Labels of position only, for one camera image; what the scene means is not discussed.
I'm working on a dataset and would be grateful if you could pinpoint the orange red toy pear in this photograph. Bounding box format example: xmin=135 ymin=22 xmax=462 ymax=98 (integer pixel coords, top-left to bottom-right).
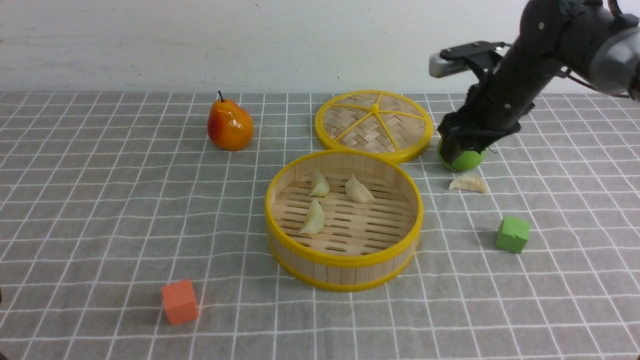
xmin=206 ymin=91 xmax=254 ymax=152

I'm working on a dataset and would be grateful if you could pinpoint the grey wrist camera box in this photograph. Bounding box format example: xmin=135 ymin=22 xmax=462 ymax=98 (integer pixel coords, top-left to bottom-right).
xmin=429 ymin=41 xmax=512 ymax=80

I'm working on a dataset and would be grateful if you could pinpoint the orange foam cube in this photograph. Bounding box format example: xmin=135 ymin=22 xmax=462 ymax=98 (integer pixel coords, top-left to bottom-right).
xmin=161 ymin=278 xmax=199 ymax=326

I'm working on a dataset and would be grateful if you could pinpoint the woven steamer lid yellow rim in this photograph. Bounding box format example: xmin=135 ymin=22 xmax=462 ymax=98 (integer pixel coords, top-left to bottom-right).
xmin=313 ymin=89 xmax=434 ymax=164

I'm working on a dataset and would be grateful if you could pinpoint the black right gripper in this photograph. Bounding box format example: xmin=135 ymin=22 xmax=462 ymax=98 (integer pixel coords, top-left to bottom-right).
xmin=438 ymin=75 xmax=538 ymax=163

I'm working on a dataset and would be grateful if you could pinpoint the pale dumpling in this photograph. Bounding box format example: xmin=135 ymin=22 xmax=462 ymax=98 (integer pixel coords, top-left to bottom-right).
xmin=448 ymin=173 xmax=490 ymax=194
xmin=298 ymin=198 xmax=326 ymax=236
xmin=309 ymin=170 xmax=330 ymax=198
xmin=345 ymin=175 xmax=375 ymax=204

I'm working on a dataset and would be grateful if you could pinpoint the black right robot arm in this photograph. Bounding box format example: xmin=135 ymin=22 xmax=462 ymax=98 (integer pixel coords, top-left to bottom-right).
xmin=429 ymin=0 xmax=640 ymax=165

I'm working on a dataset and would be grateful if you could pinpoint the bamboo steamer tray yellow rim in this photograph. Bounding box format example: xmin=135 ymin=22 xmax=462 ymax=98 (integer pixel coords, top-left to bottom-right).
xmin=265 ymin=150 xmax=425 ymax=292

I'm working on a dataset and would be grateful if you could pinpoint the green toy melon ball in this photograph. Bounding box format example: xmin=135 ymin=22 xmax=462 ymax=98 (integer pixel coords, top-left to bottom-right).
xmin=438 ymin=139 xmax=487 ymax=173

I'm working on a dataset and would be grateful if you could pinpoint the green foam cube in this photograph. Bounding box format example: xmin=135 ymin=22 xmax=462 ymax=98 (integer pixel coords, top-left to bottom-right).
xmin=495 ymin=215 xmax=531 ymax=255

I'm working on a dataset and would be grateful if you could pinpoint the grey checked tablecloth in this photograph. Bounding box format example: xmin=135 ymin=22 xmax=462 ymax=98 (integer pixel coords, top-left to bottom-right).
xmin=0 ymin=92 xmax=640 ymax=360

